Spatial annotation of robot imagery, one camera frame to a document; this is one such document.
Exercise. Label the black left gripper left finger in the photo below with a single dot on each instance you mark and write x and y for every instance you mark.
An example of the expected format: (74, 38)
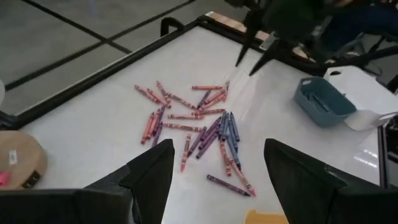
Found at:
(124, 205)

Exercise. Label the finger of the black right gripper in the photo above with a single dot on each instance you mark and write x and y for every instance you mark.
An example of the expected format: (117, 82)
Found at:
(245, 46)
(264, 60)

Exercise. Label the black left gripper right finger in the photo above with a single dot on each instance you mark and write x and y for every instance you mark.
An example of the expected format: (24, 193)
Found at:
(311, 199)

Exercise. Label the blue crayon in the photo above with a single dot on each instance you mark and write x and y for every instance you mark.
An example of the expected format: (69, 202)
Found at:
(233, 152)
(320, 103)
(234, 127)
(227, 129)
(222, 126)

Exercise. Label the purple crayon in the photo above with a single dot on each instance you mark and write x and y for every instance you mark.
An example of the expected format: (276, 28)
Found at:
(227, 185)
(157, 134)
(207, 145)
(159, 120)
(211, 129)
(196, 141)
(204, 99)
(209, 137)

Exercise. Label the red crayon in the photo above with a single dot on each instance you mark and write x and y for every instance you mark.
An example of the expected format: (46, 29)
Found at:
(182, 100)
(206, 88)
(152, 124)
(147, 128)
(214, 102)
(162, 89)
(183, 127)
(186, 152)
(214, 97)
(186, 117)
(208, 112)
(147, 94)
(242, 176)
(225, 158)
(226, 90)
(158, 98)

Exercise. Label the yellow plastic basket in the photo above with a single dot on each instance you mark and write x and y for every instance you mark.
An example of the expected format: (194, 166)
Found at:
(264, 217)

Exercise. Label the person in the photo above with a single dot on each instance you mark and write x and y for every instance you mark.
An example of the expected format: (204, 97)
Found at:
(357, 21)

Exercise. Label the black office chair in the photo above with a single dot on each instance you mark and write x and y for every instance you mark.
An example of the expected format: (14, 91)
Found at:
(351, 59)

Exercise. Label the blue plastic basket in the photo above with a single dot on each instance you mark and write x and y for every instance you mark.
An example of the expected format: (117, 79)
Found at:
(335, 115)

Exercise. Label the white plastic basket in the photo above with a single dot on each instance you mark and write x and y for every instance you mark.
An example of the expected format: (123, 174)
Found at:
(367, 90)

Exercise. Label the wooden lamp base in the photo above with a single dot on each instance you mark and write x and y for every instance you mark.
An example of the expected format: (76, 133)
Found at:
(21, 149)

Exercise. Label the pink small object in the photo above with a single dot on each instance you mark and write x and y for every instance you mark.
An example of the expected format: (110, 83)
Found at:
(4, 179)

